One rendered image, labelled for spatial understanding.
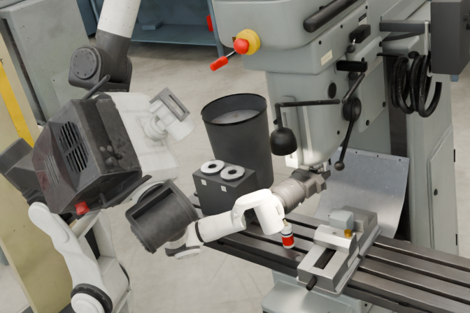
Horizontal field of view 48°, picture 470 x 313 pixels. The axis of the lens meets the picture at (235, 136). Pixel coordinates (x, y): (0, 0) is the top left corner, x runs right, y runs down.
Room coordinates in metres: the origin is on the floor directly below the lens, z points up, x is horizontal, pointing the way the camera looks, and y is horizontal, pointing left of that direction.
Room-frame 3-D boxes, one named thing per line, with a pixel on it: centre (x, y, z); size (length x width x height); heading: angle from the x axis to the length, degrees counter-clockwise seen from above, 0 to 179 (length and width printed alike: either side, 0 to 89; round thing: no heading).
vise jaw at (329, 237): (1.32, -0.24, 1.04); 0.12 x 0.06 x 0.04; 50
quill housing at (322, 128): (1.41, -0.23, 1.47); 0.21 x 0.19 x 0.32; 49
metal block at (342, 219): (1.37, -0.28, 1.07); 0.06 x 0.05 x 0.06; 50
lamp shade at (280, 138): (1.24, -0.12, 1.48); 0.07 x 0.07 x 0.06
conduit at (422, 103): (1.48, -0.55, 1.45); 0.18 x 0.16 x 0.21; 139
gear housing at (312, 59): (1.44, -0.26, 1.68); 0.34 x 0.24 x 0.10; 139
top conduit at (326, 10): (1.34, -0.36, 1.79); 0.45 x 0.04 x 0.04; 139
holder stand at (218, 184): (1.71, 0.07, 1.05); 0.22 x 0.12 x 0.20; 45
